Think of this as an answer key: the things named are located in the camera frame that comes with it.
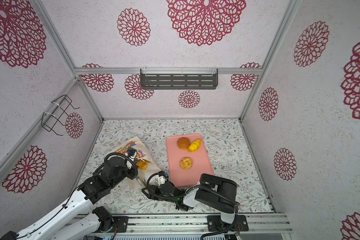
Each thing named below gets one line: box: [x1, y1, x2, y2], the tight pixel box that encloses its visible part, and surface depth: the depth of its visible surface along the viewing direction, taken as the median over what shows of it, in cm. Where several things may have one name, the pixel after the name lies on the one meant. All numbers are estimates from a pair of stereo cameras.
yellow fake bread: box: [180, 156, 193, 170], surface depth 94 cm
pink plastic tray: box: [166, 133, 214, 187], surface depth 99 cm
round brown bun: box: [177, 137, 191, 150], surface depth 103 cm
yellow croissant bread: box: [188, 139, 201, 153], surface depth 103 cm
